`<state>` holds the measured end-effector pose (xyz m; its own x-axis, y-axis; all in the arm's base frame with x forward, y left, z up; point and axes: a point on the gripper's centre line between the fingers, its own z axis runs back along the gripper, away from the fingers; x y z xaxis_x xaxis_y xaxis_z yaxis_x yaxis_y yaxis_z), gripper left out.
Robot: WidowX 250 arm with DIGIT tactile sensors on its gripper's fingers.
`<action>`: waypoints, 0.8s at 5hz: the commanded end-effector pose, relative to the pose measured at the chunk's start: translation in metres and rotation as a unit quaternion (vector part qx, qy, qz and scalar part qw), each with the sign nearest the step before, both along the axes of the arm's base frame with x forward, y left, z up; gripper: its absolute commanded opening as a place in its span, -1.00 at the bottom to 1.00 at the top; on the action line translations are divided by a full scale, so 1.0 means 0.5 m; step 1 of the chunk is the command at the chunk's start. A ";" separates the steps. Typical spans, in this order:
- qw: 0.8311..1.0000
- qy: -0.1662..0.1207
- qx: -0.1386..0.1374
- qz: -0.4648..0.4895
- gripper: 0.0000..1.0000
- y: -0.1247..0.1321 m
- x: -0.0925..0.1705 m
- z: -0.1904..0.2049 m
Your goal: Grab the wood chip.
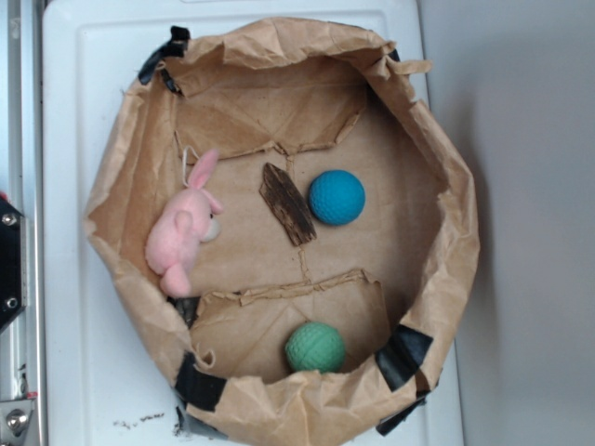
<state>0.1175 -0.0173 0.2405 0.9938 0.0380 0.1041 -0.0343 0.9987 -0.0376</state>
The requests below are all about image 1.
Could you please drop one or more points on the dark wood chip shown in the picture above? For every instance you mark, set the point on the dark wood chip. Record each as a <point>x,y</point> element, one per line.
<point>287,204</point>

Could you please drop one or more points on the blue dimpled ball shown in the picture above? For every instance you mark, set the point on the blue dimpled ball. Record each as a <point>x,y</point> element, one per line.
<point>336,197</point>

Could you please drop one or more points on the pink plush bunny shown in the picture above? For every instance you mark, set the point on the pink plush bunny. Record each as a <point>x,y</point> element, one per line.
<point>187,221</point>

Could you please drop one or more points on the green dimpled ball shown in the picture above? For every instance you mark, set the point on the green dimpled ball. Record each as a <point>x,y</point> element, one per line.
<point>315,346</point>

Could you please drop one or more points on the brown paper bag bin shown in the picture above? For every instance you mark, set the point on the brown paper bag bin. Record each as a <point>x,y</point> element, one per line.
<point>307,96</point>

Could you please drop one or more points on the aluminium frame rail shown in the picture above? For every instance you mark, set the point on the aluminium frame rail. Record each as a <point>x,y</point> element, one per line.
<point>23,356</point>

